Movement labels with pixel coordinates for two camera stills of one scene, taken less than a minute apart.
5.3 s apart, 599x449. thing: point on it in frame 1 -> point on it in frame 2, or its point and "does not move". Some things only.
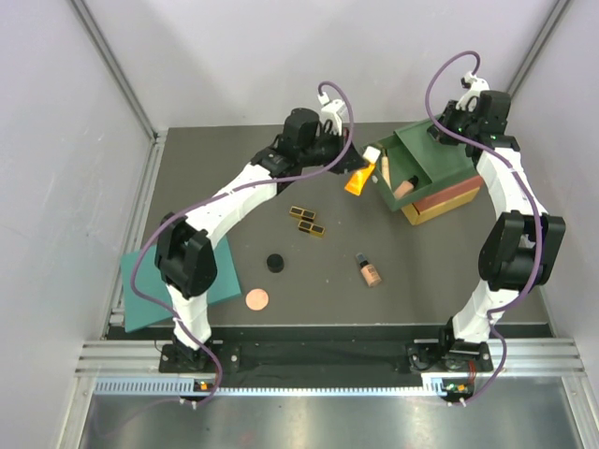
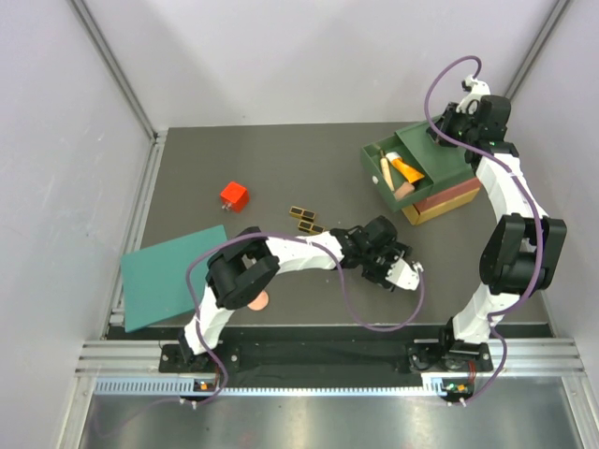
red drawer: [449, 193] does not move
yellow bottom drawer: [415, 216] does not move
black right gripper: [451, 112] does not move
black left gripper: [353, 160] -> [394, 251]
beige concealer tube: [405, 187] does not move
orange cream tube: [358, 179] -> [410, 172]
